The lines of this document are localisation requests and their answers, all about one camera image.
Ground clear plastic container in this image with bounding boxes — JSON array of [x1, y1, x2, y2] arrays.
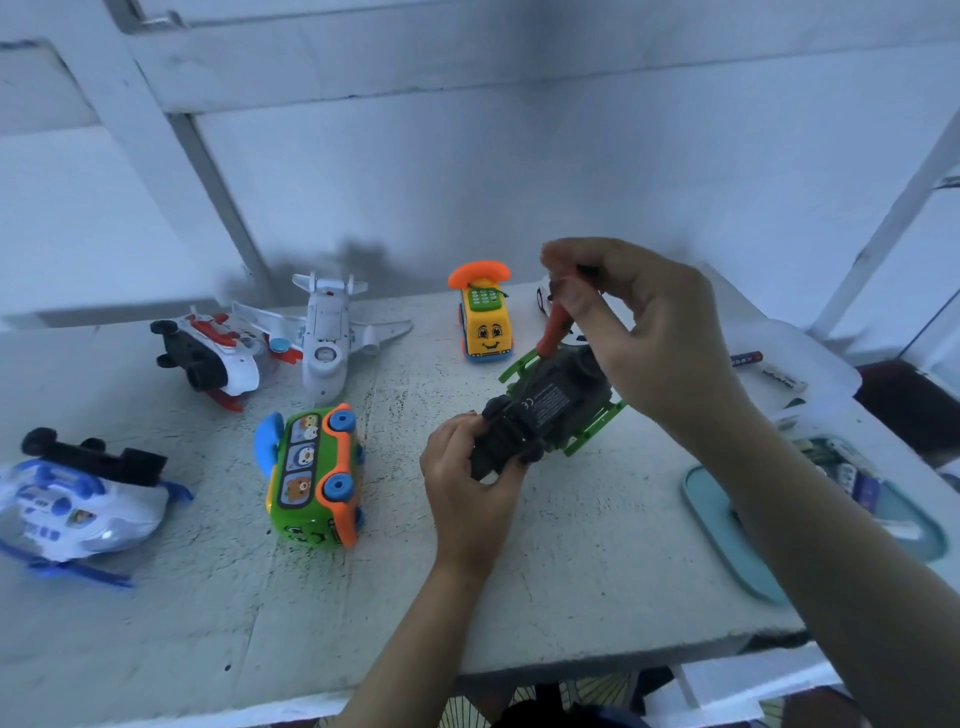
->
[[720, 318, 864, 440]]

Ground person's dark trousers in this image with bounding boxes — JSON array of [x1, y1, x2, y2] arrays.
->
[[487, 697, 654, 728]]

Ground white wooden table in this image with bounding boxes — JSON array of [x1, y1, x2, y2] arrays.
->
[[0, 274, 960, 728]]

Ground white blue toy vehicle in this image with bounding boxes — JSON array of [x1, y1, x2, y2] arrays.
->
[[0, 427, 197, 588]]

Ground person's right hand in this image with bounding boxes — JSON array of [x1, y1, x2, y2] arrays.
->
[[540, 237, 752, 452]]

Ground white toy airplane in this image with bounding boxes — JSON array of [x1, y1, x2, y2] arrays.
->
[[228, 271, 416, 407]]

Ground red white toy vehicle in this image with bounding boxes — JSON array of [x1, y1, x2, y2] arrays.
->
[[148, 307, 294, 413]]

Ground yellow orange toy car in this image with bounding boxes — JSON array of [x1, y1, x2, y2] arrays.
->
[[447, 261, 516, 365]]

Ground person's left hand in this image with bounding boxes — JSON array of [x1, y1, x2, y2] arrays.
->
[[418, 414, 530, 579]]

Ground pile of batteries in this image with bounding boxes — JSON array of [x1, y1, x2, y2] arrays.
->
[[810, 438, 932, 534]]

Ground black white toy car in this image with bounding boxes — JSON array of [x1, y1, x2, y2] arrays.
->
[[537, 277, 594, 350]]

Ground teal container lid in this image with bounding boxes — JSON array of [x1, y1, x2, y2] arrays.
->
[[681, 435, 950, 608]]

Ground dark brown storage box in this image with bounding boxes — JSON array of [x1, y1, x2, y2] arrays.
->
[[855, 360, 960, 467]]

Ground dark green toy helicopter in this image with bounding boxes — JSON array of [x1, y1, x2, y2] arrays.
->
[[469, 342, 627, 483]]

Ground person's left forearm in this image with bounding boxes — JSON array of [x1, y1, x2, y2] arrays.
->
[[330, 562, 497, 728]]

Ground red screwdriver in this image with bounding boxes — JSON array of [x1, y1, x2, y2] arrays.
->
[[535, 267, 602, 359]]

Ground green orange toy car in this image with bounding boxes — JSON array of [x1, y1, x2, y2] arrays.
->
[[253, 402, 365, 549]]

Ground white grey battery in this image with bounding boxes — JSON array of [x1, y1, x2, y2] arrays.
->
[[757, 366, 809, 398]]

